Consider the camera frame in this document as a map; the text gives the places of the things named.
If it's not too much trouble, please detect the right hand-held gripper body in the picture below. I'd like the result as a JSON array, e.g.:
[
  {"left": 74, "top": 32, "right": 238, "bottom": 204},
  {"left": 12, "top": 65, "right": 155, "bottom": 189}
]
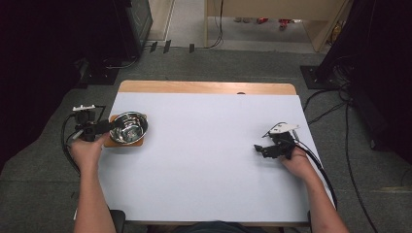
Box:
[{"left": 261, "top": 121, "right": 301, "bottom": 160}]

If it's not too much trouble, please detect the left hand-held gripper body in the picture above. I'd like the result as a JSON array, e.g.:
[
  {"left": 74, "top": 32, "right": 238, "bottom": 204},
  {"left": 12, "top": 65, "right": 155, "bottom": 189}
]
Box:
[{"left": 71, "top": 103, "right": 112, "bottom": 143}]

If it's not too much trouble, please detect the stainless steel bowl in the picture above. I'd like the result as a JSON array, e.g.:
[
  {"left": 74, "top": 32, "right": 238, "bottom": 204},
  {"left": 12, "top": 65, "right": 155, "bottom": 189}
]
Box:
[{"left": 109, "top": 111, "right": 150, "bottom": 146}]

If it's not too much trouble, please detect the person's left hand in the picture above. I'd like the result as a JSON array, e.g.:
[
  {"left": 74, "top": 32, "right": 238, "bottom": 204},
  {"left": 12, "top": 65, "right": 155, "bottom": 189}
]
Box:
[{"left": 69, "top": 131, "right": 112, "bottom": 175}]

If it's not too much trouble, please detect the person's right hand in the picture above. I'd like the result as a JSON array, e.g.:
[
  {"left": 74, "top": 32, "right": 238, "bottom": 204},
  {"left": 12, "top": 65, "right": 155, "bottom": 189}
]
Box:
[{"left": 279, "top": 146, "right": 315, "bottom": 180}]

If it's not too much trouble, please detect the brown wooden coaster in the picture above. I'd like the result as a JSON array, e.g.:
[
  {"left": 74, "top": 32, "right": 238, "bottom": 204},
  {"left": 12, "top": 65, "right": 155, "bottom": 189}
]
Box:
[{"left": 103, "top": 114, "right": 148, "bottom": 149}]

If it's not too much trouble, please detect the white table mat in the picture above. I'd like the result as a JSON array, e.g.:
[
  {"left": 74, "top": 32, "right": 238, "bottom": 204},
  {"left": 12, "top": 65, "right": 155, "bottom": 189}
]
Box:
[{"left": 96, "top": 91, "right": 336, "bottom": 224}]

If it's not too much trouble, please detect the black stand base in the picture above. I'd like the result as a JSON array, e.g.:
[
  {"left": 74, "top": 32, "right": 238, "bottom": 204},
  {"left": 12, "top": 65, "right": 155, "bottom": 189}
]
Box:
[
  {"left": 75, "top": 57, "right": 120, "bottom": 89},
  {"left": 299, "top": 64, "right": 341, "bottom": 91}
]

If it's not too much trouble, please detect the dark curtain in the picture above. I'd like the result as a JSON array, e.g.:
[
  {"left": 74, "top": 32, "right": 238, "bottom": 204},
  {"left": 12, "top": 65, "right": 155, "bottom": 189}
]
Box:
[
  {"left": 315, "top": 0, "right": 412, "bottom": 164},
  {"left": 0, "top": 0, "right": 137, "bottom": 173}
]

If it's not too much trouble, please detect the wooden table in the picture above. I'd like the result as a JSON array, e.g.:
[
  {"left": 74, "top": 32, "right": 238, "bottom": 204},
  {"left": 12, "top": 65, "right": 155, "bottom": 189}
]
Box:
[{"left": 96, "top": 80, "right": 313, "bottom": 228}]

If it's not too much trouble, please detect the person's dark clothing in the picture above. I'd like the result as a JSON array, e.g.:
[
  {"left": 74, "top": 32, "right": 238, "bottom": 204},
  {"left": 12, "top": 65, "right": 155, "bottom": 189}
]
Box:
[{"left": 170, "top": 220, "right": 270, "bottom": 233}]

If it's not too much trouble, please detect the black chair armrest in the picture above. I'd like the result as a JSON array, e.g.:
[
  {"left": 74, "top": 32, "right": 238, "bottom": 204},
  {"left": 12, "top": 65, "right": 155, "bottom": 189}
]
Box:
[{"left": 108, "top": 209, "right": 126, "bottom": 233}]

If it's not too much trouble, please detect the black cabinet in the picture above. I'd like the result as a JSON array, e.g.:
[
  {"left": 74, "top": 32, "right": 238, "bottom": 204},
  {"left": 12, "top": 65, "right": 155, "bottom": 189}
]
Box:
[{"left": 124, "top": 0, "right": 155, "bottom": 61}]

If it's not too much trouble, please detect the light wooden desk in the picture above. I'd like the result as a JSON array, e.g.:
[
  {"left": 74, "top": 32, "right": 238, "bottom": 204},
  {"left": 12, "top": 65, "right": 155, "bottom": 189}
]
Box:
[{"left": 203, "top": 0, "right": 354, "bottom": 53}]

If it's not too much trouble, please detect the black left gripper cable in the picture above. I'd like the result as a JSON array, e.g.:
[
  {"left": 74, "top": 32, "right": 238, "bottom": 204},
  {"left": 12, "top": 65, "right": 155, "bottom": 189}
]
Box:
[{"left": 60, "top": 104, "right": 107, "bottom": 178}]

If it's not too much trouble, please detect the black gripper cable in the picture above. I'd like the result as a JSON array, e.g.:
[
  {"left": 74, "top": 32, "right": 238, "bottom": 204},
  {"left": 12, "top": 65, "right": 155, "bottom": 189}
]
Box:
[
  {"left": 60, "top": 104, "right": 107, "bottom": 178},
  {"left": 291, "top": 129, "right": 339, "bottom": 211}
]

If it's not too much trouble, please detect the black floor cable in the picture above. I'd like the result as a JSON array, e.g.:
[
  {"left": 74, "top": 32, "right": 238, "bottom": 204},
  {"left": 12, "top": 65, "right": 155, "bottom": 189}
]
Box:
[
  {"left": 302, "top": 82, "right": 353, "bottom": 127},
  {"left": 343, "top": 101, "right": 380, "bottom": 233}
]

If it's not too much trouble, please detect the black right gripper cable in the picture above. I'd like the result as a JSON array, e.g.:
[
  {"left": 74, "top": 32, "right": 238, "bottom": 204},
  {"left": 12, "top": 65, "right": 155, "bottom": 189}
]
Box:
[{"left": 291, "top": 129, "right": 339, "bottom": 211}]

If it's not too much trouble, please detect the black hanging cable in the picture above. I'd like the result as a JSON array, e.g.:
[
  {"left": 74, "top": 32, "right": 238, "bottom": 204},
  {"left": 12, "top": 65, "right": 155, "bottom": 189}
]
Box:
[{"left": 207, "top": 0, "right": 225, "bottom": 50}]

